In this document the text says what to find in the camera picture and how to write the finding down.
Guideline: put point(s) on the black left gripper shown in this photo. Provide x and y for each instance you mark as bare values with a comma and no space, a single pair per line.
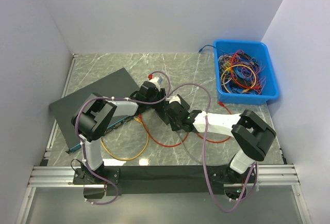
161,94

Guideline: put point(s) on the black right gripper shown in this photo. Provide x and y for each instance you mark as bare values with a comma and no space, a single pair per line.
175,127

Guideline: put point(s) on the small black network switch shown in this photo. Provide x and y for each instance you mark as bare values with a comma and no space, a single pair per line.
162,114

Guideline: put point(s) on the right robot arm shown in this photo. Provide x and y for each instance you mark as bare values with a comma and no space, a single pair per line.
253,135

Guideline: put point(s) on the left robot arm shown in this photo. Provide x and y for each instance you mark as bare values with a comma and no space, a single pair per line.
92,120

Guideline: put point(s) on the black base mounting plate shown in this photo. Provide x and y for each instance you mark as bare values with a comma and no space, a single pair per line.
171,179

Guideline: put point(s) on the blue plastic bin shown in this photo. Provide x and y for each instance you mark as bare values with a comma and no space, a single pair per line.
244,72

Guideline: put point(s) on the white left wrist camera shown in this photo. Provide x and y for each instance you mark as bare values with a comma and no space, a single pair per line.
155,79

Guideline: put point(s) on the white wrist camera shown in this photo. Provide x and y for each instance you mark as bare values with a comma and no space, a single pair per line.
155,79
174,98

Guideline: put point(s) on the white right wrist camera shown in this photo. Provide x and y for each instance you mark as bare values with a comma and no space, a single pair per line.
174,98

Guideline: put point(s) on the aluminium frame rail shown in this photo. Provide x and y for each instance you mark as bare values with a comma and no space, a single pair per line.
268,175

